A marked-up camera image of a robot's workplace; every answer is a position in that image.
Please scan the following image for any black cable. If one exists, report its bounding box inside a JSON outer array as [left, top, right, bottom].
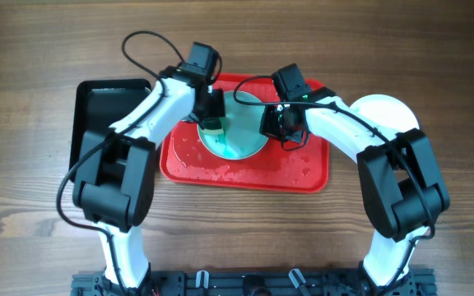
[[232, 75, 436, 284], [55, 30, 187, 295]]

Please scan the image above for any right black cable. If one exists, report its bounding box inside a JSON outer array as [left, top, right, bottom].
[[232, 75, 436, 284]]

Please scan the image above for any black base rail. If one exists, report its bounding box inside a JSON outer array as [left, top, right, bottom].
[[70, 269, 438, 296]]

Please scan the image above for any red plastic tray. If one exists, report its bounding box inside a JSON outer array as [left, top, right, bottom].
[[160, 73, 329, 193]]

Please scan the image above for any white plate green smear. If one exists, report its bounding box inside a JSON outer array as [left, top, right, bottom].
[[350, 94, 420, 132]]

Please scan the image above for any green yellow sponge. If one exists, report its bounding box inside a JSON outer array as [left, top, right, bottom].
[[200, 118, 225, 136]]

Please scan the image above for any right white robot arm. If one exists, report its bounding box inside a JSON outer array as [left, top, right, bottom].
[[259, 64, 450, 293]]

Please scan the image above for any blue plate green smear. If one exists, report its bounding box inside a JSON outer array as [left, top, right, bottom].
[[197, 90, 267, 160]]

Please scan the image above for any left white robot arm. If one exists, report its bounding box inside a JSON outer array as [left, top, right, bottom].
[[67, 43, 225, 295]]

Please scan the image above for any black plastic tray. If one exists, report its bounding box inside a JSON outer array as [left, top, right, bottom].
[[69, 79, 151, 169]]

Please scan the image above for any left black cable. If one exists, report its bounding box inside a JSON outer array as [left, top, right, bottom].
[[55, 30, 187, 295]]

